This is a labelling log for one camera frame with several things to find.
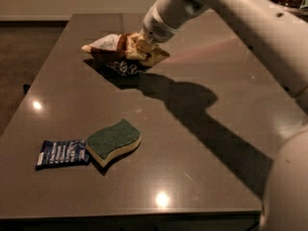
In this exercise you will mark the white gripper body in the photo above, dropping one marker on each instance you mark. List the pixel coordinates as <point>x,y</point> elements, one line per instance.
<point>158,30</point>

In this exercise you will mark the small black object on floor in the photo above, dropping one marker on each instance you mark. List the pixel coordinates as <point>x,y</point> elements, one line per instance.
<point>26,88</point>

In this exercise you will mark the dark blue snack packet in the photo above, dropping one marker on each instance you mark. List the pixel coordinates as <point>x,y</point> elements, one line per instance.
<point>63,154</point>

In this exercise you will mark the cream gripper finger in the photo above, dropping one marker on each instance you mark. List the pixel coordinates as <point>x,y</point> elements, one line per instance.
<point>161,51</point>
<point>143,46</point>

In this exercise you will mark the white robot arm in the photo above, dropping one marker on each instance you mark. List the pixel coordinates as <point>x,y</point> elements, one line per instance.
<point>276,38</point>

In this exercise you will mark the brown and white chip bag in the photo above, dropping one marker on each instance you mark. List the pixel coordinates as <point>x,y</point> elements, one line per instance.
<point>119,53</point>

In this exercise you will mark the green and yellow sponge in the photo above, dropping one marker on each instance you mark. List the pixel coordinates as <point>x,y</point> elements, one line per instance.
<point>111,142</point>

